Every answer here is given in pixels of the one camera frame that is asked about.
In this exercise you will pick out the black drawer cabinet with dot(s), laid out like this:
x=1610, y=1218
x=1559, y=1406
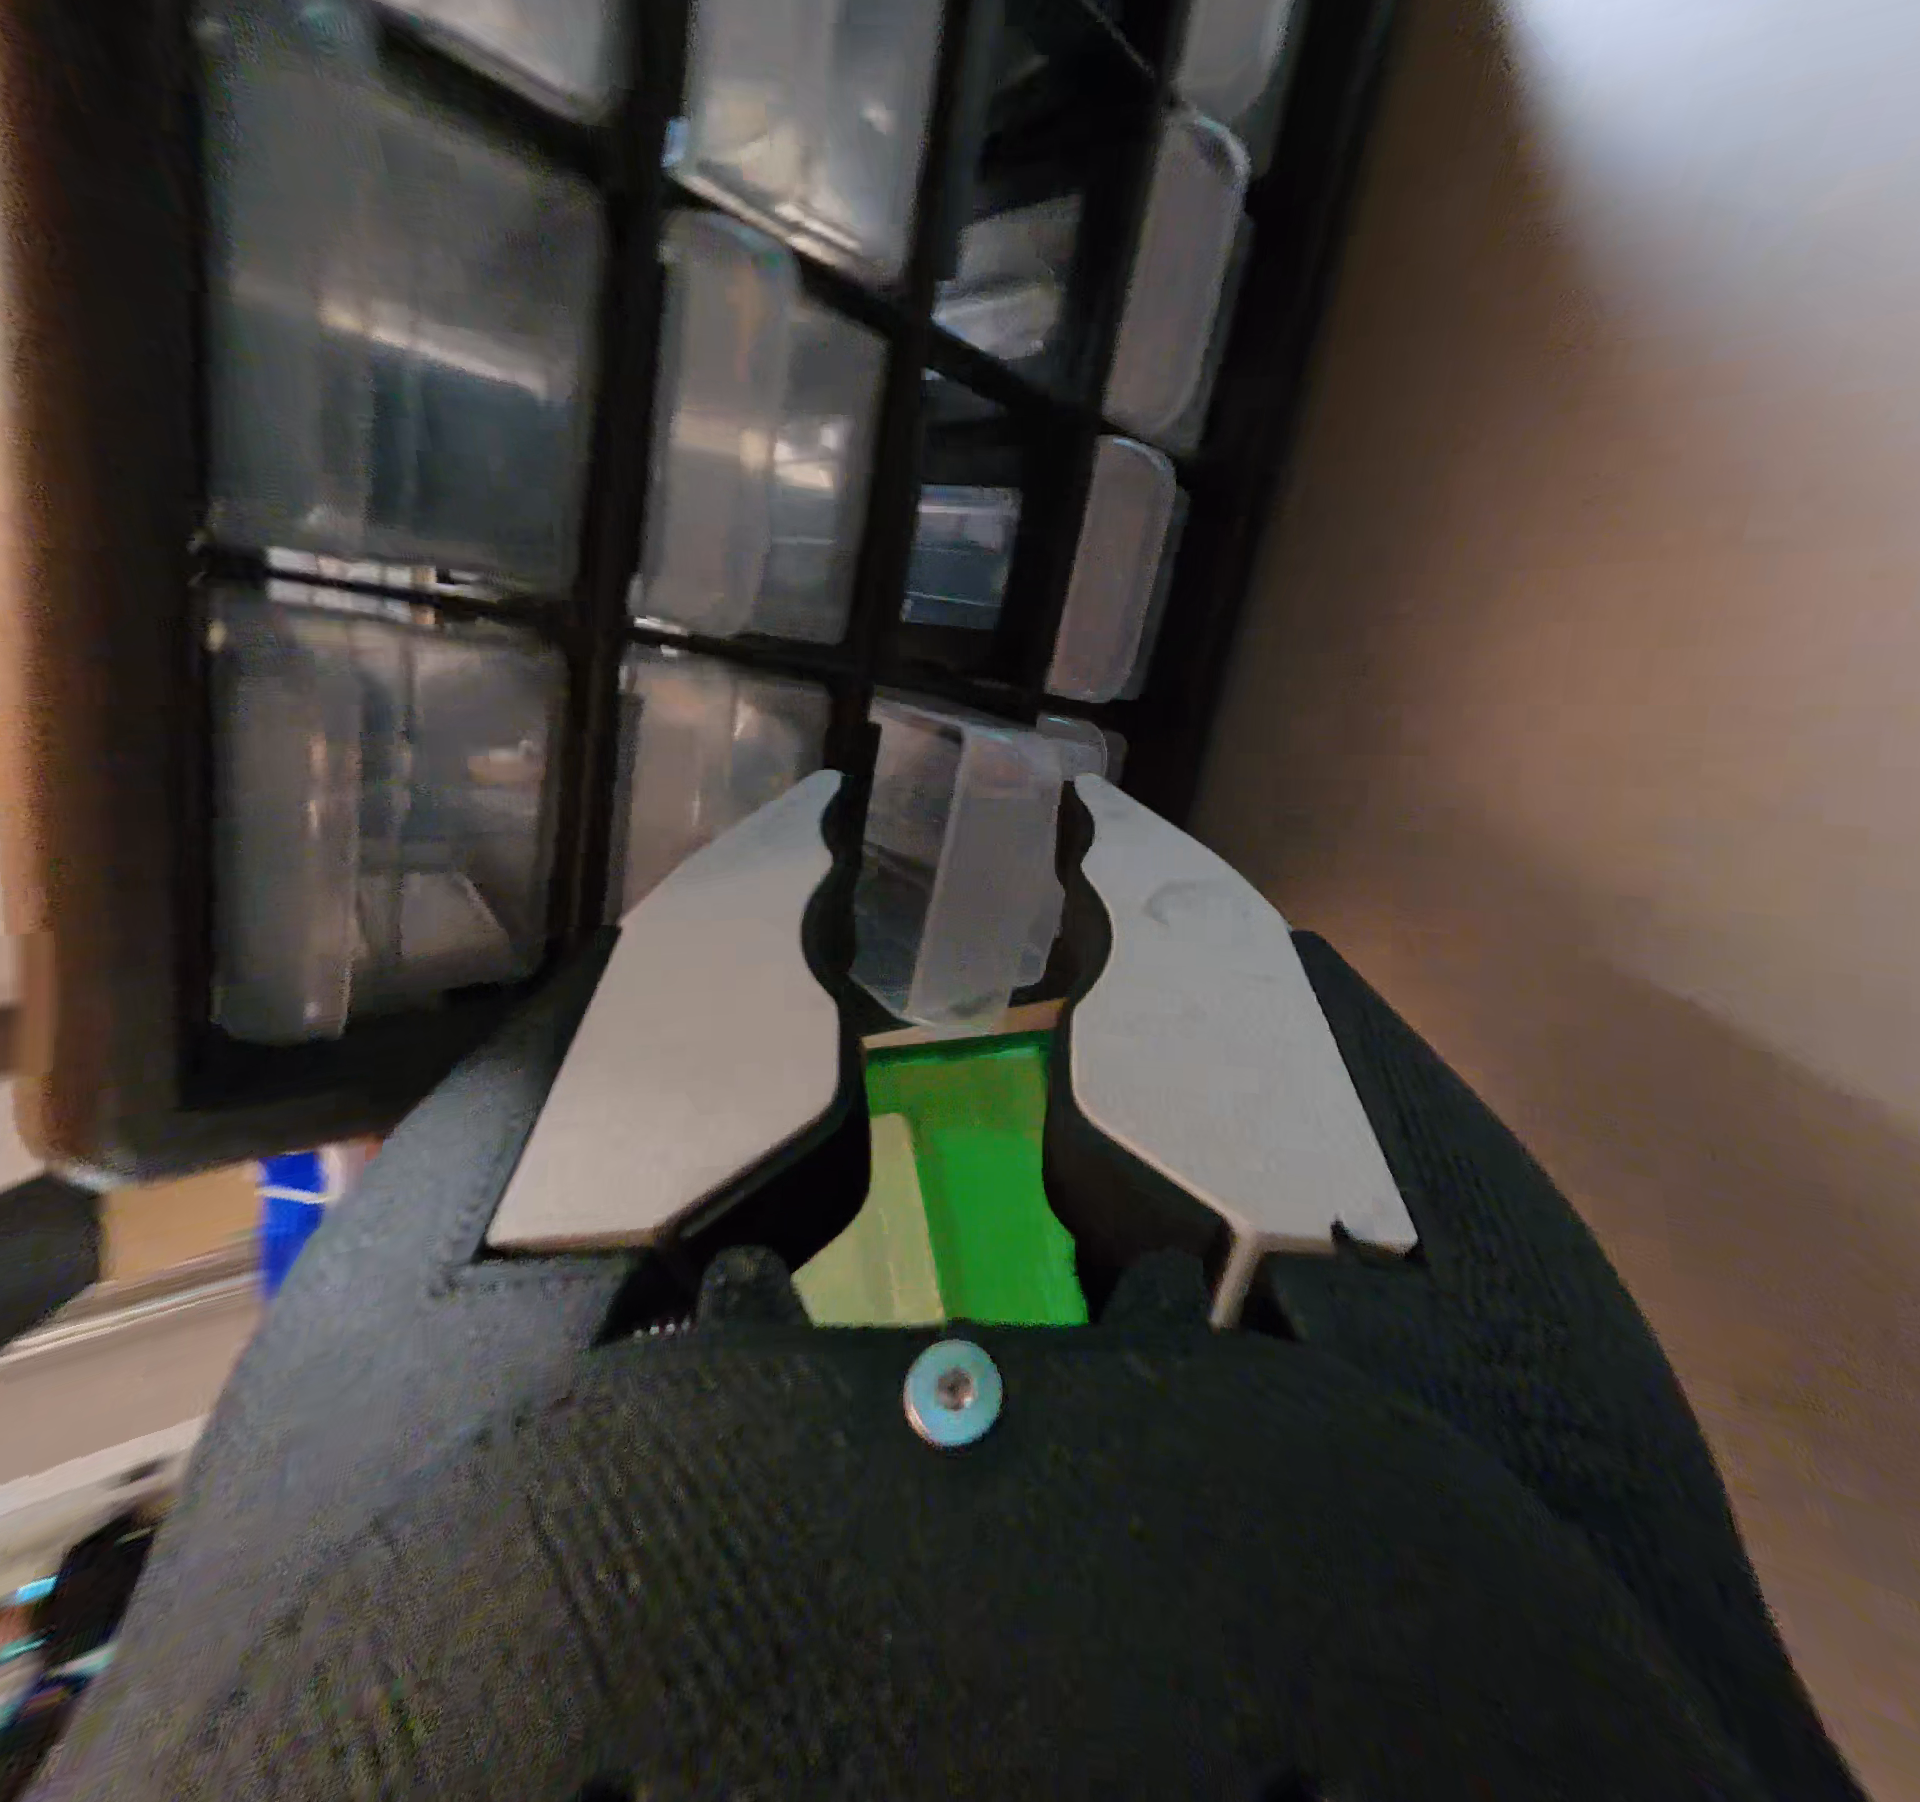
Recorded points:
x=622, y=452

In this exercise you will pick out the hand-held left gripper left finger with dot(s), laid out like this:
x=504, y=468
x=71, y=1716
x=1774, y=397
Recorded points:
x=691, y=1053

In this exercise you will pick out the set of clear cabinet drawers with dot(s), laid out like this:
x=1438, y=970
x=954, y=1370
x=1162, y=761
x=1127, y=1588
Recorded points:
x=405, y=332

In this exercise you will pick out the blue container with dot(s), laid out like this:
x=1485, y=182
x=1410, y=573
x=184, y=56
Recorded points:
x=301, y=1216

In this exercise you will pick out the green plastic bin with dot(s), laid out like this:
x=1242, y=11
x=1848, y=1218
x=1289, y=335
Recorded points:
x=991, y=1202

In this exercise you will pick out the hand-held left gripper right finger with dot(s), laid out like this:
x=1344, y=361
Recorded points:
x=1231, y=1053

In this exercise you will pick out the clear plastic drawer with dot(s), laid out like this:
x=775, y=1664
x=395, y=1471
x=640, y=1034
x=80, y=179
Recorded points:
x=974, y=873

